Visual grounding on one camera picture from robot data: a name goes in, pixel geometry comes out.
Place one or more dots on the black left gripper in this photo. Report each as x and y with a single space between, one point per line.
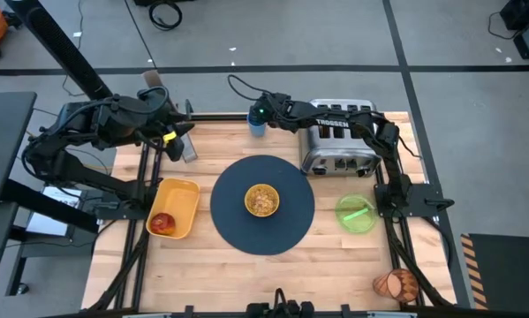
167 124

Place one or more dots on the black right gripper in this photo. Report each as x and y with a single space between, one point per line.
270 110

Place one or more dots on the red yellow apple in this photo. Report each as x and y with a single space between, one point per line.
162 224

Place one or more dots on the yellow blue patterned bowl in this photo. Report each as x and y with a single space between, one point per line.
262 215

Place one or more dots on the green glass plate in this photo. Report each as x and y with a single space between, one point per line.
357 225

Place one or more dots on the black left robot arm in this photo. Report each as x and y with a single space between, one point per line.
114 119

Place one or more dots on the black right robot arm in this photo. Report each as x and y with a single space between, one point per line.
387 137

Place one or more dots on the blue plastic cup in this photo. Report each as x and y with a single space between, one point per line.
257 130

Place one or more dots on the yellow plastic bin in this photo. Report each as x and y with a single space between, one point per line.
178 199

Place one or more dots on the silver four-slot toaster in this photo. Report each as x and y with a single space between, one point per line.
334 154

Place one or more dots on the golden cereal flakes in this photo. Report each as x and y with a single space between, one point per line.
262 201

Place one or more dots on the dark blue round placemat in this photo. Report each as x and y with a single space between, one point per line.
268 238

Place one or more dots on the black tower stand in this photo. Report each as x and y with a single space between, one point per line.
65 53

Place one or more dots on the white paper sheet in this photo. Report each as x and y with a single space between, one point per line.
47 223

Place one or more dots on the black desk top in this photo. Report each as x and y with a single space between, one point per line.
3 141

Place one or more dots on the brown patterned basket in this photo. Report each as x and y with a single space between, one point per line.
396 286

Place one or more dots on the black hazard striped mat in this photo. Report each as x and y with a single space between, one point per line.
507 269

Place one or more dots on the black camera post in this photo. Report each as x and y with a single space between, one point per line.
188 109

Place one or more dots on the black wrist camera yellow tag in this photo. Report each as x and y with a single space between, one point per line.
174 150

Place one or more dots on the black aluminium table frame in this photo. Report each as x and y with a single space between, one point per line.
220 117

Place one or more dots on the black desk base frame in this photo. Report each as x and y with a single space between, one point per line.
47 207

